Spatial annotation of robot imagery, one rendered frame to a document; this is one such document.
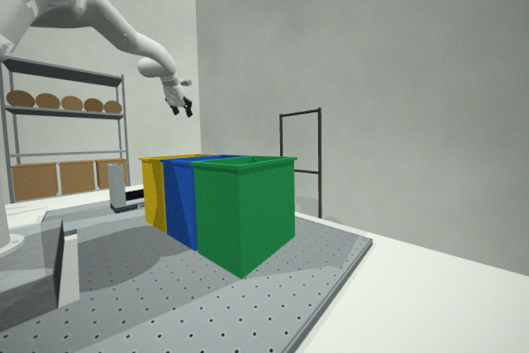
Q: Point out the blue bin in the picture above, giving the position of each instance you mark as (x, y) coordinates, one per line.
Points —
(179, 194)

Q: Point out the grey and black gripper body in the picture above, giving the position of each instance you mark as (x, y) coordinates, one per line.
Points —
(174, 95)

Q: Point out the yellow open bin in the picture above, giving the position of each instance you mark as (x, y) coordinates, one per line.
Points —
(153, 184)

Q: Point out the green bin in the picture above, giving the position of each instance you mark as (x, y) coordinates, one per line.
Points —
(245, 209)

